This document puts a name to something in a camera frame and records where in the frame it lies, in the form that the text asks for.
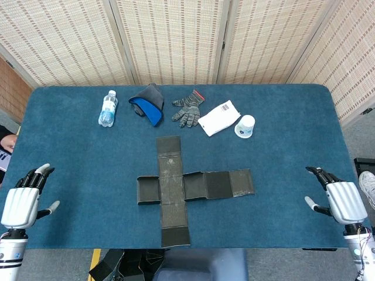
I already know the black paper box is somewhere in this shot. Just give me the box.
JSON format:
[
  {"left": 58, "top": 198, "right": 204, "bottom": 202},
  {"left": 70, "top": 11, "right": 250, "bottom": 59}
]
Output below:
[{"left": 137, "top": 135, "right": 256, "bottom": 249}]

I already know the person in black clothes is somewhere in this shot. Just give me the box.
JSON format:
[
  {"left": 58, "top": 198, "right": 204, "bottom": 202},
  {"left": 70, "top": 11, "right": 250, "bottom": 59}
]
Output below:
[{"left": 0, "top": 125, "right": 18, "bottom": 153}]

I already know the grey and blue cloth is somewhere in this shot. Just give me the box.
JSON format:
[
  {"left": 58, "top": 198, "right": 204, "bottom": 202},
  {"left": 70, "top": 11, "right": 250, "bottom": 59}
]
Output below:
[{"left": 128, "top": 83, "right": 165, "bottom": 128}]

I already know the woven folding screen panel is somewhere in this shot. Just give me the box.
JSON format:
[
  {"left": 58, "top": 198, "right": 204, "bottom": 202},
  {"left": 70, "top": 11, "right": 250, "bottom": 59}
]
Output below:
[
  {"left": 110, "top": 0, "right": 231, "bottom": 85},
  {"left": 288, "top": 0, "right": 375, "bottom": 124},
  {"left": 216, "top": 0, "right": 342, "bottom": 85},
  {"left": 0, "top": 0, "right": 131, "bottom": 87}
]

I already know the white sneaker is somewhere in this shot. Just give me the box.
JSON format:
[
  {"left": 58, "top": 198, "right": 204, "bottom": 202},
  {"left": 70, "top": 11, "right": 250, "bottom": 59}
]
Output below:
[{"left": 358, "top": 171, "right": 375, "bottom": 210}]

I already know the white floral paper cup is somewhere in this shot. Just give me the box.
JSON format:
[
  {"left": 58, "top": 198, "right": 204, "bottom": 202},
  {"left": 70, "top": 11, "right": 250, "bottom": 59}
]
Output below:
[{"left": 234, "top": 114, "right": 256, "bottom": 139}]

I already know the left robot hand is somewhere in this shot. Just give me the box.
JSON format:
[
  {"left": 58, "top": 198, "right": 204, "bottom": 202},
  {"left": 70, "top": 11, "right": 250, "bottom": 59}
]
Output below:
[{"left": 0, "top": 163, "right": 61, "bottom": 231}]

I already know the brown woven screen panel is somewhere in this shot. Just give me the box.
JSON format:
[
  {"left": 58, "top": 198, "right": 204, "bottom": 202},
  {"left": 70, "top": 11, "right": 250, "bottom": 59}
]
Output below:
[{"left": 0, "top": 55, "right": 35, "bottom": 124}]

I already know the grey knit glove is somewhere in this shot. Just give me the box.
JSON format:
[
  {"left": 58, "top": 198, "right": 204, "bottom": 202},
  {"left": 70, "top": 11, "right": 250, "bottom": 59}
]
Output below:
[{"left": 171, "top": 89, "right": 206, "bottom": 129}]

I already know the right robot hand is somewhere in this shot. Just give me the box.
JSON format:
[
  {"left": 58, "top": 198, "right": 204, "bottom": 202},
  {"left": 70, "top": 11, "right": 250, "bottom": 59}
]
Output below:
[{"left": 304, "top": 166, "right": 369, "bottom": 226}]

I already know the black crate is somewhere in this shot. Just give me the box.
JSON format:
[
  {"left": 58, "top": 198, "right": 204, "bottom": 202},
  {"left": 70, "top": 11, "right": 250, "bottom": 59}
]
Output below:
[{"left": 353, "top": 157, "right": 375, "bottom": 178}]

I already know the white plastic package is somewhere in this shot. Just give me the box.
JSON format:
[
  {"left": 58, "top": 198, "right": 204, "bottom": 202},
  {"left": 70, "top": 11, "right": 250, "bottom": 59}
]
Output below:
[{"left": 197, "top": 100, "right": 242, "bottom": 138}]

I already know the clear plastic water bottle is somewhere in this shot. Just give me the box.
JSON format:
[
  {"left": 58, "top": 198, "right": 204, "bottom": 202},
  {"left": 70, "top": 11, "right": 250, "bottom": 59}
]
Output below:
[{"left": 98, "top": 90, "right": 119, "bottom": 128}]

